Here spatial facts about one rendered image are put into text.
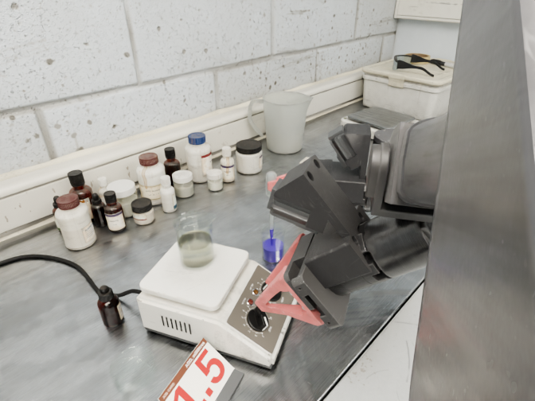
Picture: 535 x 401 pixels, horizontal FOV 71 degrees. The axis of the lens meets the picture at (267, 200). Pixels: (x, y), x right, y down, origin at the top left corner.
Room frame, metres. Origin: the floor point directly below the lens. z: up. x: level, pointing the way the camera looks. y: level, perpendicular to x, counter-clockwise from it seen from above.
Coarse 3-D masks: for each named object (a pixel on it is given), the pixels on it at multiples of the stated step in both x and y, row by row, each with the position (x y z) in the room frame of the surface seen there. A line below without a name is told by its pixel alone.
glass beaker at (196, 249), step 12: (180, 216) 0.43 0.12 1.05; (192, 216) 0.44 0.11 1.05; (204, 216) 0.44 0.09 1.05; (216, 216) 0.43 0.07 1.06; (180, 228) 0.43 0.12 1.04; (192, 228) 0.44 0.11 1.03; (204, 228) 0.40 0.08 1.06; (180, 240) 0.40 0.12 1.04; (192, 240) 0.39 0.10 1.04; (204, 240) 0.40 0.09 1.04; (180, 252) 0.40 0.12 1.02; (192, 252) 0.39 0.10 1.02; (204, 252) 0.40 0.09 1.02; (192, 264) 0.39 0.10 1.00; (204, 264) 0.40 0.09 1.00
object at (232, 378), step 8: (208, 344) 0.31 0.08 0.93; (216, 352) 0.31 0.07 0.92; (232, 368) 0.30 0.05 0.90; (232, 376) 0.29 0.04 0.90; (240, 376) 0.29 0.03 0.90; (168, 384) 0.26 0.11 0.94; (224, 384) 0.28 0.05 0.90; (232, 384) 0.28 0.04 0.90; (216, 392) 0.27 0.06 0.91; (224, 392) 0.27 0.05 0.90; (232, 392) 0.27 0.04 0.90; (216, 400) 0.26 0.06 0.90; (224, 400) 0.26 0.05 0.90
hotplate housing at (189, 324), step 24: (240, 288) 0.38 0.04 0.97; (144, 312) 0.36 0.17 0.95; (168, 312) 0.34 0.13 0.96; (192, 312) 0.34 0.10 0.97; (216, 312) 0.34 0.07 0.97; (168, 336) 0.35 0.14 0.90; (192, 336) 0.33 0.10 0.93; (216, 336) 0.32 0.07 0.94; (240, 336) 0.31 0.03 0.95; (264, 360) 0.30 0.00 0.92
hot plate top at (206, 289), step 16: (176, 256) 0.43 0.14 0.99; (224, 256) 0.43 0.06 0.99; (240, 256) 0.43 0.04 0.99; (160, 272) 0.39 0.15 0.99; (176, 272) 0.39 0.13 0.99; (192, 272) 0.39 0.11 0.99; (208, 272) 0.39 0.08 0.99; (224, 272) 0.39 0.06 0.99; (144, 288) 0.36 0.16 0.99; (160, 288) 0.36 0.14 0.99; (176, 288) 0.36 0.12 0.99; (192, 288) 0.36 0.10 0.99; (208, 288) 0.36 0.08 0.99; (224, 288) 0.36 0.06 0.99; (192, 304) 0.34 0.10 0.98; (208, 304) 0.33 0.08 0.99
